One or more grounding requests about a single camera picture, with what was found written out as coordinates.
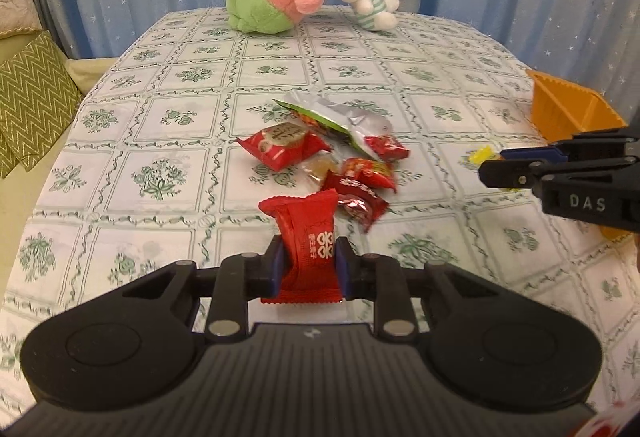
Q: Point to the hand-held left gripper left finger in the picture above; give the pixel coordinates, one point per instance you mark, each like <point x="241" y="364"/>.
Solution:
<point x="277" y="263"/>

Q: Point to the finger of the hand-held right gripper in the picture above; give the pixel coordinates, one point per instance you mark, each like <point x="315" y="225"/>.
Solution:
<point x="505" y="173"/>
<point x="530" y="151"/>

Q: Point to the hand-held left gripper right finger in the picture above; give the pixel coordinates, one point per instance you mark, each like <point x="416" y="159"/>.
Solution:
<point x="343" y="267"/>

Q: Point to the yellow candy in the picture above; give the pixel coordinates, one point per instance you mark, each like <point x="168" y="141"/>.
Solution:
<point x="480" y="154"/>

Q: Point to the plain red snack packet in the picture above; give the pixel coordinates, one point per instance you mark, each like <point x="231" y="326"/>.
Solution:
<point x="305" y="242"/>

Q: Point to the orange plastic bin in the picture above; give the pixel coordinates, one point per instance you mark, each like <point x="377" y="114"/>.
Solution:
<point x="565" y="109"/>

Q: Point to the red gold-label snack packet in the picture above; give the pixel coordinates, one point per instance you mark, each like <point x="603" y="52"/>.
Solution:
<point x="282" y="142"/>

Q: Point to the green silver snack packet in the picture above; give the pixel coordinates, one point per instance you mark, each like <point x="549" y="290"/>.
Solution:
<point x="325" y="114"/>

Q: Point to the dark red shiny snack packet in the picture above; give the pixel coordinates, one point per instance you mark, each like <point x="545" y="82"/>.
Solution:
<point x="356" y="202"/>

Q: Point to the red orange snack packet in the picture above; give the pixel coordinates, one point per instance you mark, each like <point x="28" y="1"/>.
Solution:
<point x="369" y="172"/>

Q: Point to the amber clear-wrapped candy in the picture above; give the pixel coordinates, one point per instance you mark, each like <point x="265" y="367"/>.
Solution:
<point x="320" y="167"/>

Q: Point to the small red candy packet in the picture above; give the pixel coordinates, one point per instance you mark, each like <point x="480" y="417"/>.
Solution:
<point x="386" y="147"/>

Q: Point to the green floral tablecloth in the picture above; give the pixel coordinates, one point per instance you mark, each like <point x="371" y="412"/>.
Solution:
<point x="200" y="82"/>

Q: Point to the red white printed cloth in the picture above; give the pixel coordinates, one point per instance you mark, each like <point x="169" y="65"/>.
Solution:
<point x="612" y="422"/>

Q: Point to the green zigzag pillow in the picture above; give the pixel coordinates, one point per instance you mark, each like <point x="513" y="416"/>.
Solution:
<point x="30" y="97"/>

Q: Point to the beige embroidered cushion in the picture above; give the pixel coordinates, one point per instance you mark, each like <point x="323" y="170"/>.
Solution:
<point x="15" y="7"/>

